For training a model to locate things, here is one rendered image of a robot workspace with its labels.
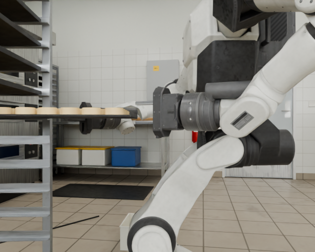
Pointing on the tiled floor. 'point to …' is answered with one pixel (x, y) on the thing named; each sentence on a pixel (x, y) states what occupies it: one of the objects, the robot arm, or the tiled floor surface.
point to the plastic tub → (125, 231)
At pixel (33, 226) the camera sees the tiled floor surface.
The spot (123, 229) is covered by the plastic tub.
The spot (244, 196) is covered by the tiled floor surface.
